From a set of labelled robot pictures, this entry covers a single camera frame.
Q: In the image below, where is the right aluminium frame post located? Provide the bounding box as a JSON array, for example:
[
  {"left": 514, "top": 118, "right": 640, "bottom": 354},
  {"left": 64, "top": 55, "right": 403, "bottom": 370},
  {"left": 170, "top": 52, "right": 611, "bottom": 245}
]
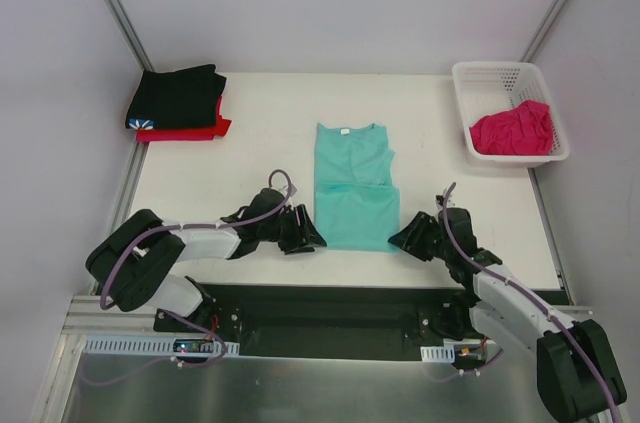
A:
[{"left": 519, "top": 0, "right": 604, "bottom": 64}]

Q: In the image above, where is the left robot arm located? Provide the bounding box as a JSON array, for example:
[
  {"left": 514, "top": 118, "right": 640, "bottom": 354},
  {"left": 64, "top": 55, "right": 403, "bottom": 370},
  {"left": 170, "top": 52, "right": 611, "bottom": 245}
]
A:
[{"left": 85, "top": 188, "right": 327, "bottom": 332}]

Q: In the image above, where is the left white cable duct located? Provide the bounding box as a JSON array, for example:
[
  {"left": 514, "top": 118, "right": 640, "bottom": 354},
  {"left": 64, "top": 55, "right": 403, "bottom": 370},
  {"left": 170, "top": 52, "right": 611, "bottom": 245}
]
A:
[{"left": 84, "top": 336, "right": 223, "bottom": 358}]

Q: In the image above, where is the pink t shirt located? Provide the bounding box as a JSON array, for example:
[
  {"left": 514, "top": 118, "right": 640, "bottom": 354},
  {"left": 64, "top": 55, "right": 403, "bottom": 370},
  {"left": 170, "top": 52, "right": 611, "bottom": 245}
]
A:
[{"left": 469, "top": 100, "right": 554, "bottom": 156}]

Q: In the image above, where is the white plastic basket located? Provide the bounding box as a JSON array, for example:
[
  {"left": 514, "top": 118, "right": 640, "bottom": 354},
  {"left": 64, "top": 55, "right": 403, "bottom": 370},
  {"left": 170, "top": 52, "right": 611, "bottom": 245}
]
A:
[{"left": 452, "top": 61, "right": 570, "bottom": 168}]

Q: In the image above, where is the right white cable duct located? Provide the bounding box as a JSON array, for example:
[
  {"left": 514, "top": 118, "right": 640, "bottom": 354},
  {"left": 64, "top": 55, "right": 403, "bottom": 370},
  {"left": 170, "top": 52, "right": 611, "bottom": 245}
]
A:
[{"left": 420, "top": 344, "right": 456, "bottom": 364}]

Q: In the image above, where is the folded black t shirt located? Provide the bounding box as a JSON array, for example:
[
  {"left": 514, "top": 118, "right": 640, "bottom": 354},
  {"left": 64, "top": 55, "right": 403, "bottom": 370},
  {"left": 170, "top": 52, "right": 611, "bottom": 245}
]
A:
[{"left": 124, "top": 64, "right": 227, "bottom": 130}]

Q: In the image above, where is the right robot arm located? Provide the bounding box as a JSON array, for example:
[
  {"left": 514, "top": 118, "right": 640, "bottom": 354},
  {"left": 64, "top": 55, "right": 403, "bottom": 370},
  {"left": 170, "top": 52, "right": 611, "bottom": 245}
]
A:
[{"left": 388, "top": 208, "right": 628, "bottom": 422}]

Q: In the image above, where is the folded red t shirt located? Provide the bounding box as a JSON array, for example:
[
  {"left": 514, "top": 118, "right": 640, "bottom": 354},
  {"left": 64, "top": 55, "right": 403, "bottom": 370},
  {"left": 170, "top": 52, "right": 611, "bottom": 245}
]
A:
[{"left": 136, "top": 97, "right": 232, "bottom": 143}]

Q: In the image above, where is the white cable duct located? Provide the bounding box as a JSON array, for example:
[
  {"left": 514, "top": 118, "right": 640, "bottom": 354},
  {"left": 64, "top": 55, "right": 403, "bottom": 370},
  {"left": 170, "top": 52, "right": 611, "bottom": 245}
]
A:
[
  {"left": 84, "top": 336, "right": 223, "bottom": 358},
  {"left": 420, "top": 344, "right": 456, "bottom": 364}
]

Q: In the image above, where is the aluminium frame post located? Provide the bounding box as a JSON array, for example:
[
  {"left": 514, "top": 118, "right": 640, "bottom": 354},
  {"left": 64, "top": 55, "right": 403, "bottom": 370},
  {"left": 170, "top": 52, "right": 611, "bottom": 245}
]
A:
[
  {"left": 519, "top": 0, "right": 604, "bottom": 64},
  {"left": 104, "top": 0, "right": 154, "bottom": 71}
]

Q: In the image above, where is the teal t shirt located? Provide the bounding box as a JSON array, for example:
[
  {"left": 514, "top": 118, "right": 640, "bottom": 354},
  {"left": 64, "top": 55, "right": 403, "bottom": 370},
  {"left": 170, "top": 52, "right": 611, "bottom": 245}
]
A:
[{"left": 314, "top": 124, "right": 400, "bottom": 253}]

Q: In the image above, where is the left aluminium frame post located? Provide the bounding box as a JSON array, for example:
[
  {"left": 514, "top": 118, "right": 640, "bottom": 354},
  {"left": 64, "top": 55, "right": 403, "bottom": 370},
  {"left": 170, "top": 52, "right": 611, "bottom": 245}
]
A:
[{"left": 104, "top": 0, "right": 154, "bottom": 71}]

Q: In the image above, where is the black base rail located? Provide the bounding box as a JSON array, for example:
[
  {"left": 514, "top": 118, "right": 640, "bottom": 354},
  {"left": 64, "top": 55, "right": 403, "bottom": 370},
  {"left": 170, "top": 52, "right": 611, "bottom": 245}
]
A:
[{"left": 149, "top": 281, "right": 571, "bottom": 359}]

